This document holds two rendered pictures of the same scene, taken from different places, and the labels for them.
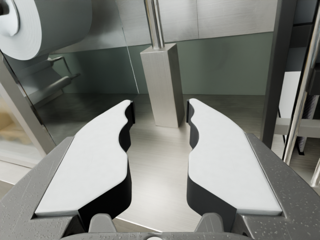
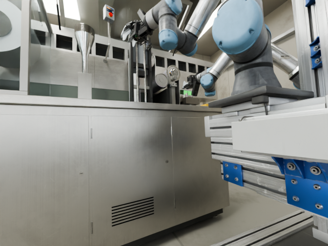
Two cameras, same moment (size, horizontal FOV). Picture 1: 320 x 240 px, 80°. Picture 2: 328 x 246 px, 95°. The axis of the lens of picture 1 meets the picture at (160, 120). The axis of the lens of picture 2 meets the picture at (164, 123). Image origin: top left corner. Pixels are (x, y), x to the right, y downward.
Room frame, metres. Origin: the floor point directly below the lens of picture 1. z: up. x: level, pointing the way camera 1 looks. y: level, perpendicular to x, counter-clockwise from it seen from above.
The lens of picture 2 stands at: (-0.50, 0.54, 0.71)
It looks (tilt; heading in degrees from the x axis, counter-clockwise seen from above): 4 degrees up; 305
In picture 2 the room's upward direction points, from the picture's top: 2 degrees counter-clockwise
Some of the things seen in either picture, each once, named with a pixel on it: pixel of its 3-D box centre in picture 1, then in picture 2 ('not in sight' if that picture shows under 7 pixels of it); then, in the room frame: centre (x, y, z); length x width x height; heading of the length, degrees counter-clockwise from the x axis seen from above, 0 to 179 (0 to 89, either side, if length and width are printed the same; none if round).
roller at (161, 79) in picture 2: not in sight; (156, 84); (0.36, -0.58, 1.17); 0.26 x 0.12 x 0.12; 152
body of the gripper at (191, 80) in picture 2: not in sight; (194, 80); (-0.03, -0.58, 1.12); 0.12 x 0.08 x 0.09; 152
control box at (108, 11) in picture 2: not in sight; (109, 13); (0.47, -0.16, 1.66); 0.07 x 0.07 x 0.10; 78
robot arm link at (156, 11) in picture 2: not in sight; (167, 10); (-0.18, 0.04, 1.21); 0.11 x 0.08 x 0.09; 173
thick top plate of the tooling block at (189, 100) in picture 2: not in sight; (181, 104); (0.25, -0.86, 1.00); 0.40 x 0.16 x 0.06; 152
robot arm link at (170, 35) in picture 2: not in sight; (170, 34); (-0.18, 0.02, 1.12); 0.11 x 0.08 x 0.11; 83
